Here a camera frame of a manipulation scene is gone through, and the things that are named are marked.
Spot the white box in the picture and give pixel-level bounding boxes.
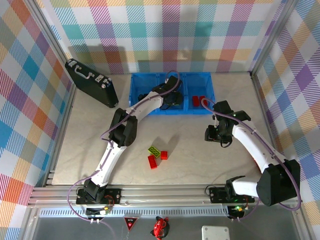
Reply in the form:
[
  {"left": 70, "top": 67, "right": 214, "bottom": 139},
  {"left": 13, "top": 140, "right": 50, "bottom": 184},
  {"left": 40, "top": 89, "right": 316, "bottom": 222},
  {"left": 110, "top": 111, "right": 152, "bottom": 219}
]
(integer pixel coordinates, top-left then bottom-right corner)
[{"left": 201, "top": 225, "right": 231, "bottom": 240}]

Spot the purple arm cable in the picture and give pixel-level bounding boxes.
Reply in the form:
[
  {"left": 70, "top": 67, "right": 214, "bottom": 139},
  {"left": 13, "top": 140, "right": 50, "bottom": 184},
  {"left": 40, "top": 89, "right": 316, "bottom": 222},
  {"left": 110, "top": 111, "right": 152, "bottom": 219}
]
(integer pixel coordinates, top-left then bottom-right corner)
[
  {"left": 201, "top": 97, "right": 302, "bottom": 222},
  {"left": 67, "top": 70, "right": 181, "bottom": 222}
]

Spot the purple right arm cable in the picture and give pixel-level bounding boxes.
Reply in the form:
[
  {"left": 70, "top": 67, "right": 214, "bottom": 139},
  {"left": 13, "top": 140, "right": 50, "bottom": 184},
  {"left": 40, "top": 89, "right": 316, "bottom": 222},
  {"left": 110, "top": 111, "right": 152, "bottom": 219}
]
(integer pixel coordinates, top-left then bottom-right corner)
[{"left": 201, "top": 97, "right": 302, "bottom": 222}]

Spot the blue plastic bin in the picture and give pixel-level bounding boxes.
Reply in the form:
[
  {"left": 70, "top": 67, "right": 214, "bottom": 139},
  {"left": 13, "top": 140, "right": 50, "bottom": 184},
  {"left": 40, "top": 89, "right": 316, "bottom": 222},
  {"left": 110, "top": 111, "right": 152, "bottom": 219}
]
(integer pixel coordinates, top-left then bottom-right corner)
[
  {"left": 128, "top": 72, "right": 161, "bottom": 116},
  {"left": 184, "top": 71, "right": 216, "bottom": 115},
  {"left": 156, "top": 72, "right": 189, "bottom": 115}
]

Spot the black briefcase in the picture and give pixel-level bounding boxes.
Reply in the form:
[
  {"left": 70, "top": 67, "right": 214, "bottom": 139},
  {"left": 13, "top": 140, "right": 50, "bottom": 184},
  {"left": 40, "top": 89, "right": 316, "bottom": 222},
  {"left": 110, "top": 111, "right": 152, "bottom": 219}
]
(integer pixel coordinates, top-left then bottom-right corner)
[{"left": 64, "top": 58, "right": 120, "bottom": 109}]

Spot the aluminium side rail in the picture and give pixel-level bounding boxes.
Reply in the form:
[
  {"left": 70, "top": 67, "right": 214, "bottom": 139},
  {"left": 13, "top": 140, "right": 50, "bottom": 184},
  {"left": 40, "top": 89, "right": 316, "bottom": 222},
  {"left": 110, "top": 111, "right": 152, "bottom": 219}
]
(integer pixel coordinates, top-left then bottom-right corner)
[
  {"left": 44, "top": 82, "right": 77, "bottom": 187},
  {"left": 249, "top": 72, "right": 288, "bottom": 166}
]

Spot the grey slotted cable duct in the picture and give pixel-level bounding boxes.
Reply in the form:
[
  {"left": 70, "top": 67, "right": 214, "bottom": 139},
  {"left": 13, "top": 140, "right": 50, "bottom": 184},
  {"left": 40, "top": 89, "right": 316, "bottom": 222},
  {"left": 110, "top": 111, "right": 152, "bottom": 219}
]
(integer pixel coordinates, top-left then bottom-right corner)
[{"left": 39, "top": 208, "right": 231, "bottom": 218}]

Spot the red triangle button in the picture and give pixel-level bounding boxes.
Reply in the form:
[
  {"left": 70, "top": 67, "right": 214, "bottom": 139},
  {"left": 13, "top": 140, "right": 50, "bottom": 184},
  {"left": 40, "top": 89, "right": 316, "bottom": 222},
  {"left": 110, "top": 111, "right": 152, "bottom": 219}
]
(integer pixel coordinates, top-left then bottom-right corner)
[{"left": 123, "top": 216, "right": 139, "bottom": 232}]

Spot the black connector board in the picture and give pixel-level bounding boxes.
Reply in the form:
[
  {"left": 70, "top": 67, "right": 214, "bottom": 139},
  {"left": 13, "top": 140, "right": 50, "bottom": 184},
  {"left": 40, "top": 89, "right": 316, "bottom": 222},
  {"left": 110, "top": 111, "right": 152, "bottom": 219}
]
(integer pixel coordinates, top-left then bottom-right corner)
[
  {"left": 86, "top": 206, "right": 112, "bottom": 217},
  {"left": 227, "top": 205, "right": 247, "bottom": 218}
]

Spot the red black toy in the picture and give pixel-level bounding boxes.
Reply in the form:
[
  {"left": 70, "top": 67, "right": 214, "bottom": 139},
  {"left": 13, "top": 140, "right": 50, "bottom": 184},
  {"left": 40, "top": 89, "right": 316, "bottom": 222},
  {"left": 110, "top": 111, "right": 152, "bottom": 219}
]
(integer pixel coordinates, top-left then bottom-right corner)
[{"left": 149, "top": 216, "right": 171, "bottom": 238}]

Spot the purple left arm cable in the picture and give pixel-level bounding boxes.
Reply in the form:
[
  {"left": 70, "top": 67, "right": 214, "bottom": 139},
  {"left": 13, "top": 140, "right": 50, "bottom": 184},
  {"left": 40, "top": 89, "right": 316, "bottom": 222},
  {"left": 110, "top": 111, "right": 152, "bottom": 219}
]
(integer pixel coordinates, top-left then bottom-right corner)
[{"left": 67, "top": 70, "right": 181, "bottom": 222}]

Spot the aluminium mounting rail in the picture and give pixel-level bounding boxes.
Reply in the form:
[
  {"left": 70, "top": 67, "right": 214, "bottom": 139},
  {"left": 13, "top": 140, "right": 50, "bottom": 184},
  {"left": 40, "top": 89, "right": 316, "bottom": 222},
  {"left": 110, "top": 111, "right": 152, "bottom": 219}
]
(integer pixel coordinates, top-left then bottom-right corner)
[{"left": 27, "top": 183, "right": 305, "bottom": 209}]

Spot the green lego brick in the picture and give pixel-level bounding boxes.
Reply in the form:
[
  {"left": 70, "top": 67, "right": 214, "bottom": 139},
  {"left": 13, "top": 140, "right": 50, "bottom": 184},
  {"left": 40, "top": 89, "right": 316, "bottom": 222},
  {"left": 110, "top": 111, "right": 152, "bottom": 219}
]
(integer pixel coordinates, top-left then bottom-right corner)
[{"left": 147, "top": 145, "right": 161, "bottom": 159}]

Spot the aluminium frame post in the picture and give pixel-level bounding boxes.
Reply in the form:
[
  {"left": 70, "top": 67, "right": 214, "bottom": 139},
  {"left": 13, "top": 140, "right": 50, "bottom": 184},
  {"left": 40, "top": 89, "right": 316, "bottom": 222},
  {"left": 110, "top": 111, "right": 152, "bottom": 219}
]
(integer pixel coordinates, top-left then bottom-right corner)
[
  {"left": 24, "top": 0, "right": 76, "bottom": 87},
  {"left": 248, "top": 0, "right": 301, "bottom": 77}
]

